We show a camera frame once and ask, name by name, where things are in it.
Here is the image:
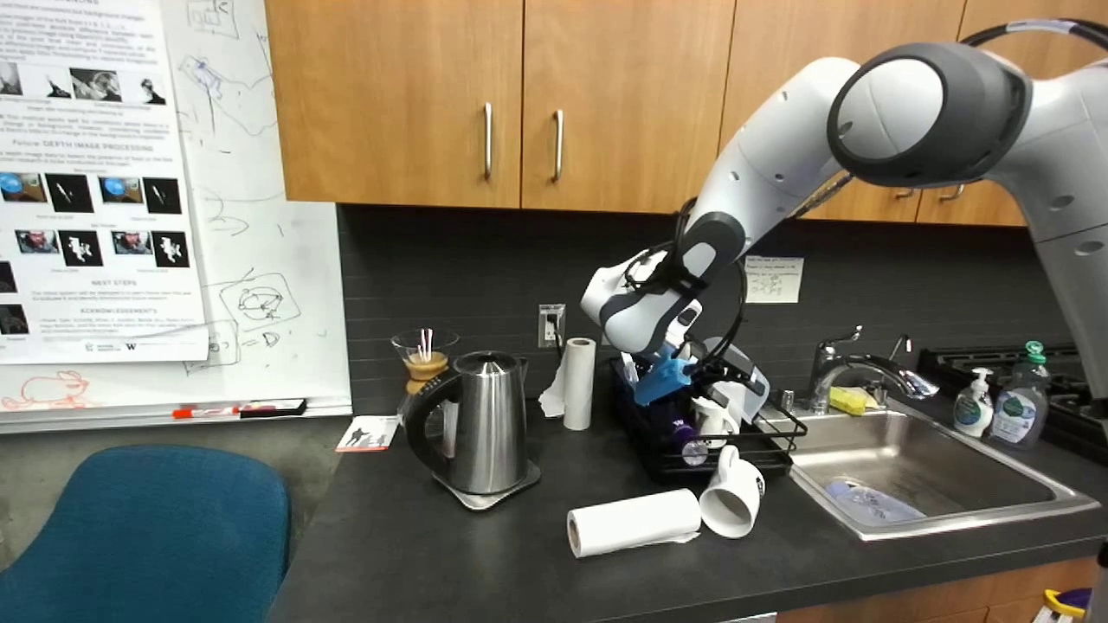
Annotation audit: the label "red whiteboard marker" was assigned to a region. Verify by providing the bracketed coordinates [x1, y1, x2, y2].
[169, 403, 244, 423]

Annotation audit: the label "wide white wall plate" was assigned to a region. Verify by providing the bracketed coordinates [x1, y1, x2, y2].
[741, 253, 810, 313]

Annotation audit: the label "white paper towel roll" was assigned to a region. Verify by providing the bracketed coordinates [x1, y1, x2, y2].
[560, 484, 707, 566]
[537, 332, 604, 437]

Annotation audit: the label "white research poster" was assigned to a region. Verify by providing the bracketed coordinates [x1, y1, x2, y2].
[0, 0, 214, 367]

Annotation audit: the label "white wall outlet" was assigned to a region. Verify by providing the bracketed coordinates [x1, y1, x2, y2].
[533, 300, 573, 355]

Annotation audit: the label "wooden cabinet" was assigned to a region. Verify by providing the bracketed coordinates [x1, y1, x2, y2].
[264, 0, 1108, 232]
[781, 553, 1108, 623]

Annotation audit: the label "stainless steel sink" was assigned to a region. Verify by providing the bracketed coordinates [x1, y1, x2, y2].
[793, 407, 1105, 546]

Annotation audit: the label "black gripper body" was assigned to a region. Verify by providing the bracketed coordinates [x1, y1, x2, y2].
[658, 300, 711, 367]

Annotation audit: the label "yellow sponge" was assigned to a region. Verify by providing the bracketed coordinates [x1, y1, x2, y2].
[823, 385, 883, 423]

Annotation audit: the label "pale plastic utensil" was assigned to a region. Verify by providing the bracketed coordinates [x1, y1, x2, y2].
[614, 350, 643, 394]

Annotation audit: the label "dish soap bottle green cap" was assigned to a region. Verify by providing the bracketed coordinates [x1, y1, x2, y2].
[986, 336, 1053, 452]

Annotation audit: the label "clear hand soap pump bottle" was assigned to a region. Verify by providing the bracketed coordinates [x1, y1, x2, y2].
[949, 363, 1000, 444]

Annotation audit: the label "black wire dish rack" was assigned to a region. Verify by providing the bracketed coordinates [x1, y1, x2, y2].
[608, 355, 810, 490]

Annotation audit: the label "small white red card box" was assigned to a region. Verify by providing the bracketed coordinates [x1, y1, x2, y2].
[334, 414, 407, 456]

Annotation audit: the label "kettle base plate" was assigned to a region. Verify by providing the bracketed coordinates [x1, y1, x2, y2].
[428, 456, 549, 521]

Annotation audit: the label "wooden lower cabinet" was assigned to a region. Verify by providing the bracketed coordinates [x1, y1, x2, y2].
[781, 553, 1108, 623]

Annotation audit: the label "blue chair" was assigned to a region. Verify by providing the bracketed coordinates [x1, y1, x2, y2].
[0, 444, 294, 623]

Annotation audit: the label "stainless steel electric kettle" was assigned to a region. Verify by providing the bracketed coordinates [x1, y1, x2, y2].
[399, 347, 533, 499]

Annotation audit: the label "black whiteboard marker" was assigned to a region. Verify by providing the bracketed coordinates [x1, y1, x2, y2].
[236, 394, 311, 420]

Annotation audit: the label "yellow purple plastic object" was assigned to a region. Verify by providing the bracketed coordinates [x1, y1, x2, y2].
[1035, 581, 1095, 623]

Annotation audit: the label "white mug black print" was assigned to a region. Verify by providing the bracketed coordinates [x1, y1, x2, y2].
[698, 444, 770, 545]

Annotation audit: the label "whiteboard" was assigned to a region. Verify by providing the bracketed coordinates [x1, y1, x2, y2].
[0, 0, 357, 437]

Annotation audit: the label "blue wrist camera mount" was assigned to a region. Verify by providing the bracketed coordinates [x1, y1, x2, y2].
[629, 342, 700, 414]

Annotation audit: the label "wooden upper cabinet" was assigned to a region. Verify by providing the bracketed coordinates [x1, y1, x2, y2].
[264, 0, 1108, 232]

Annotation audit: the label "chrome sink faucet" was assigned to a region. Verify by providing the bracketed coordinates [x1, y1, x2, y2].
[804, 324, 930, 417]

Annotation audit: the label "glass pour-over coffee maker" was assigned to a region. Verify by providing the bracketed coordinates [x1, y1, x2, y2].
[388, 327, 466, 403]

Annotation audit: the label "plain white mug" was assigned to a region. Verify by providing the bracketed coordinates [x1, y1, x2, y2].
[691, 394, 744, 444]

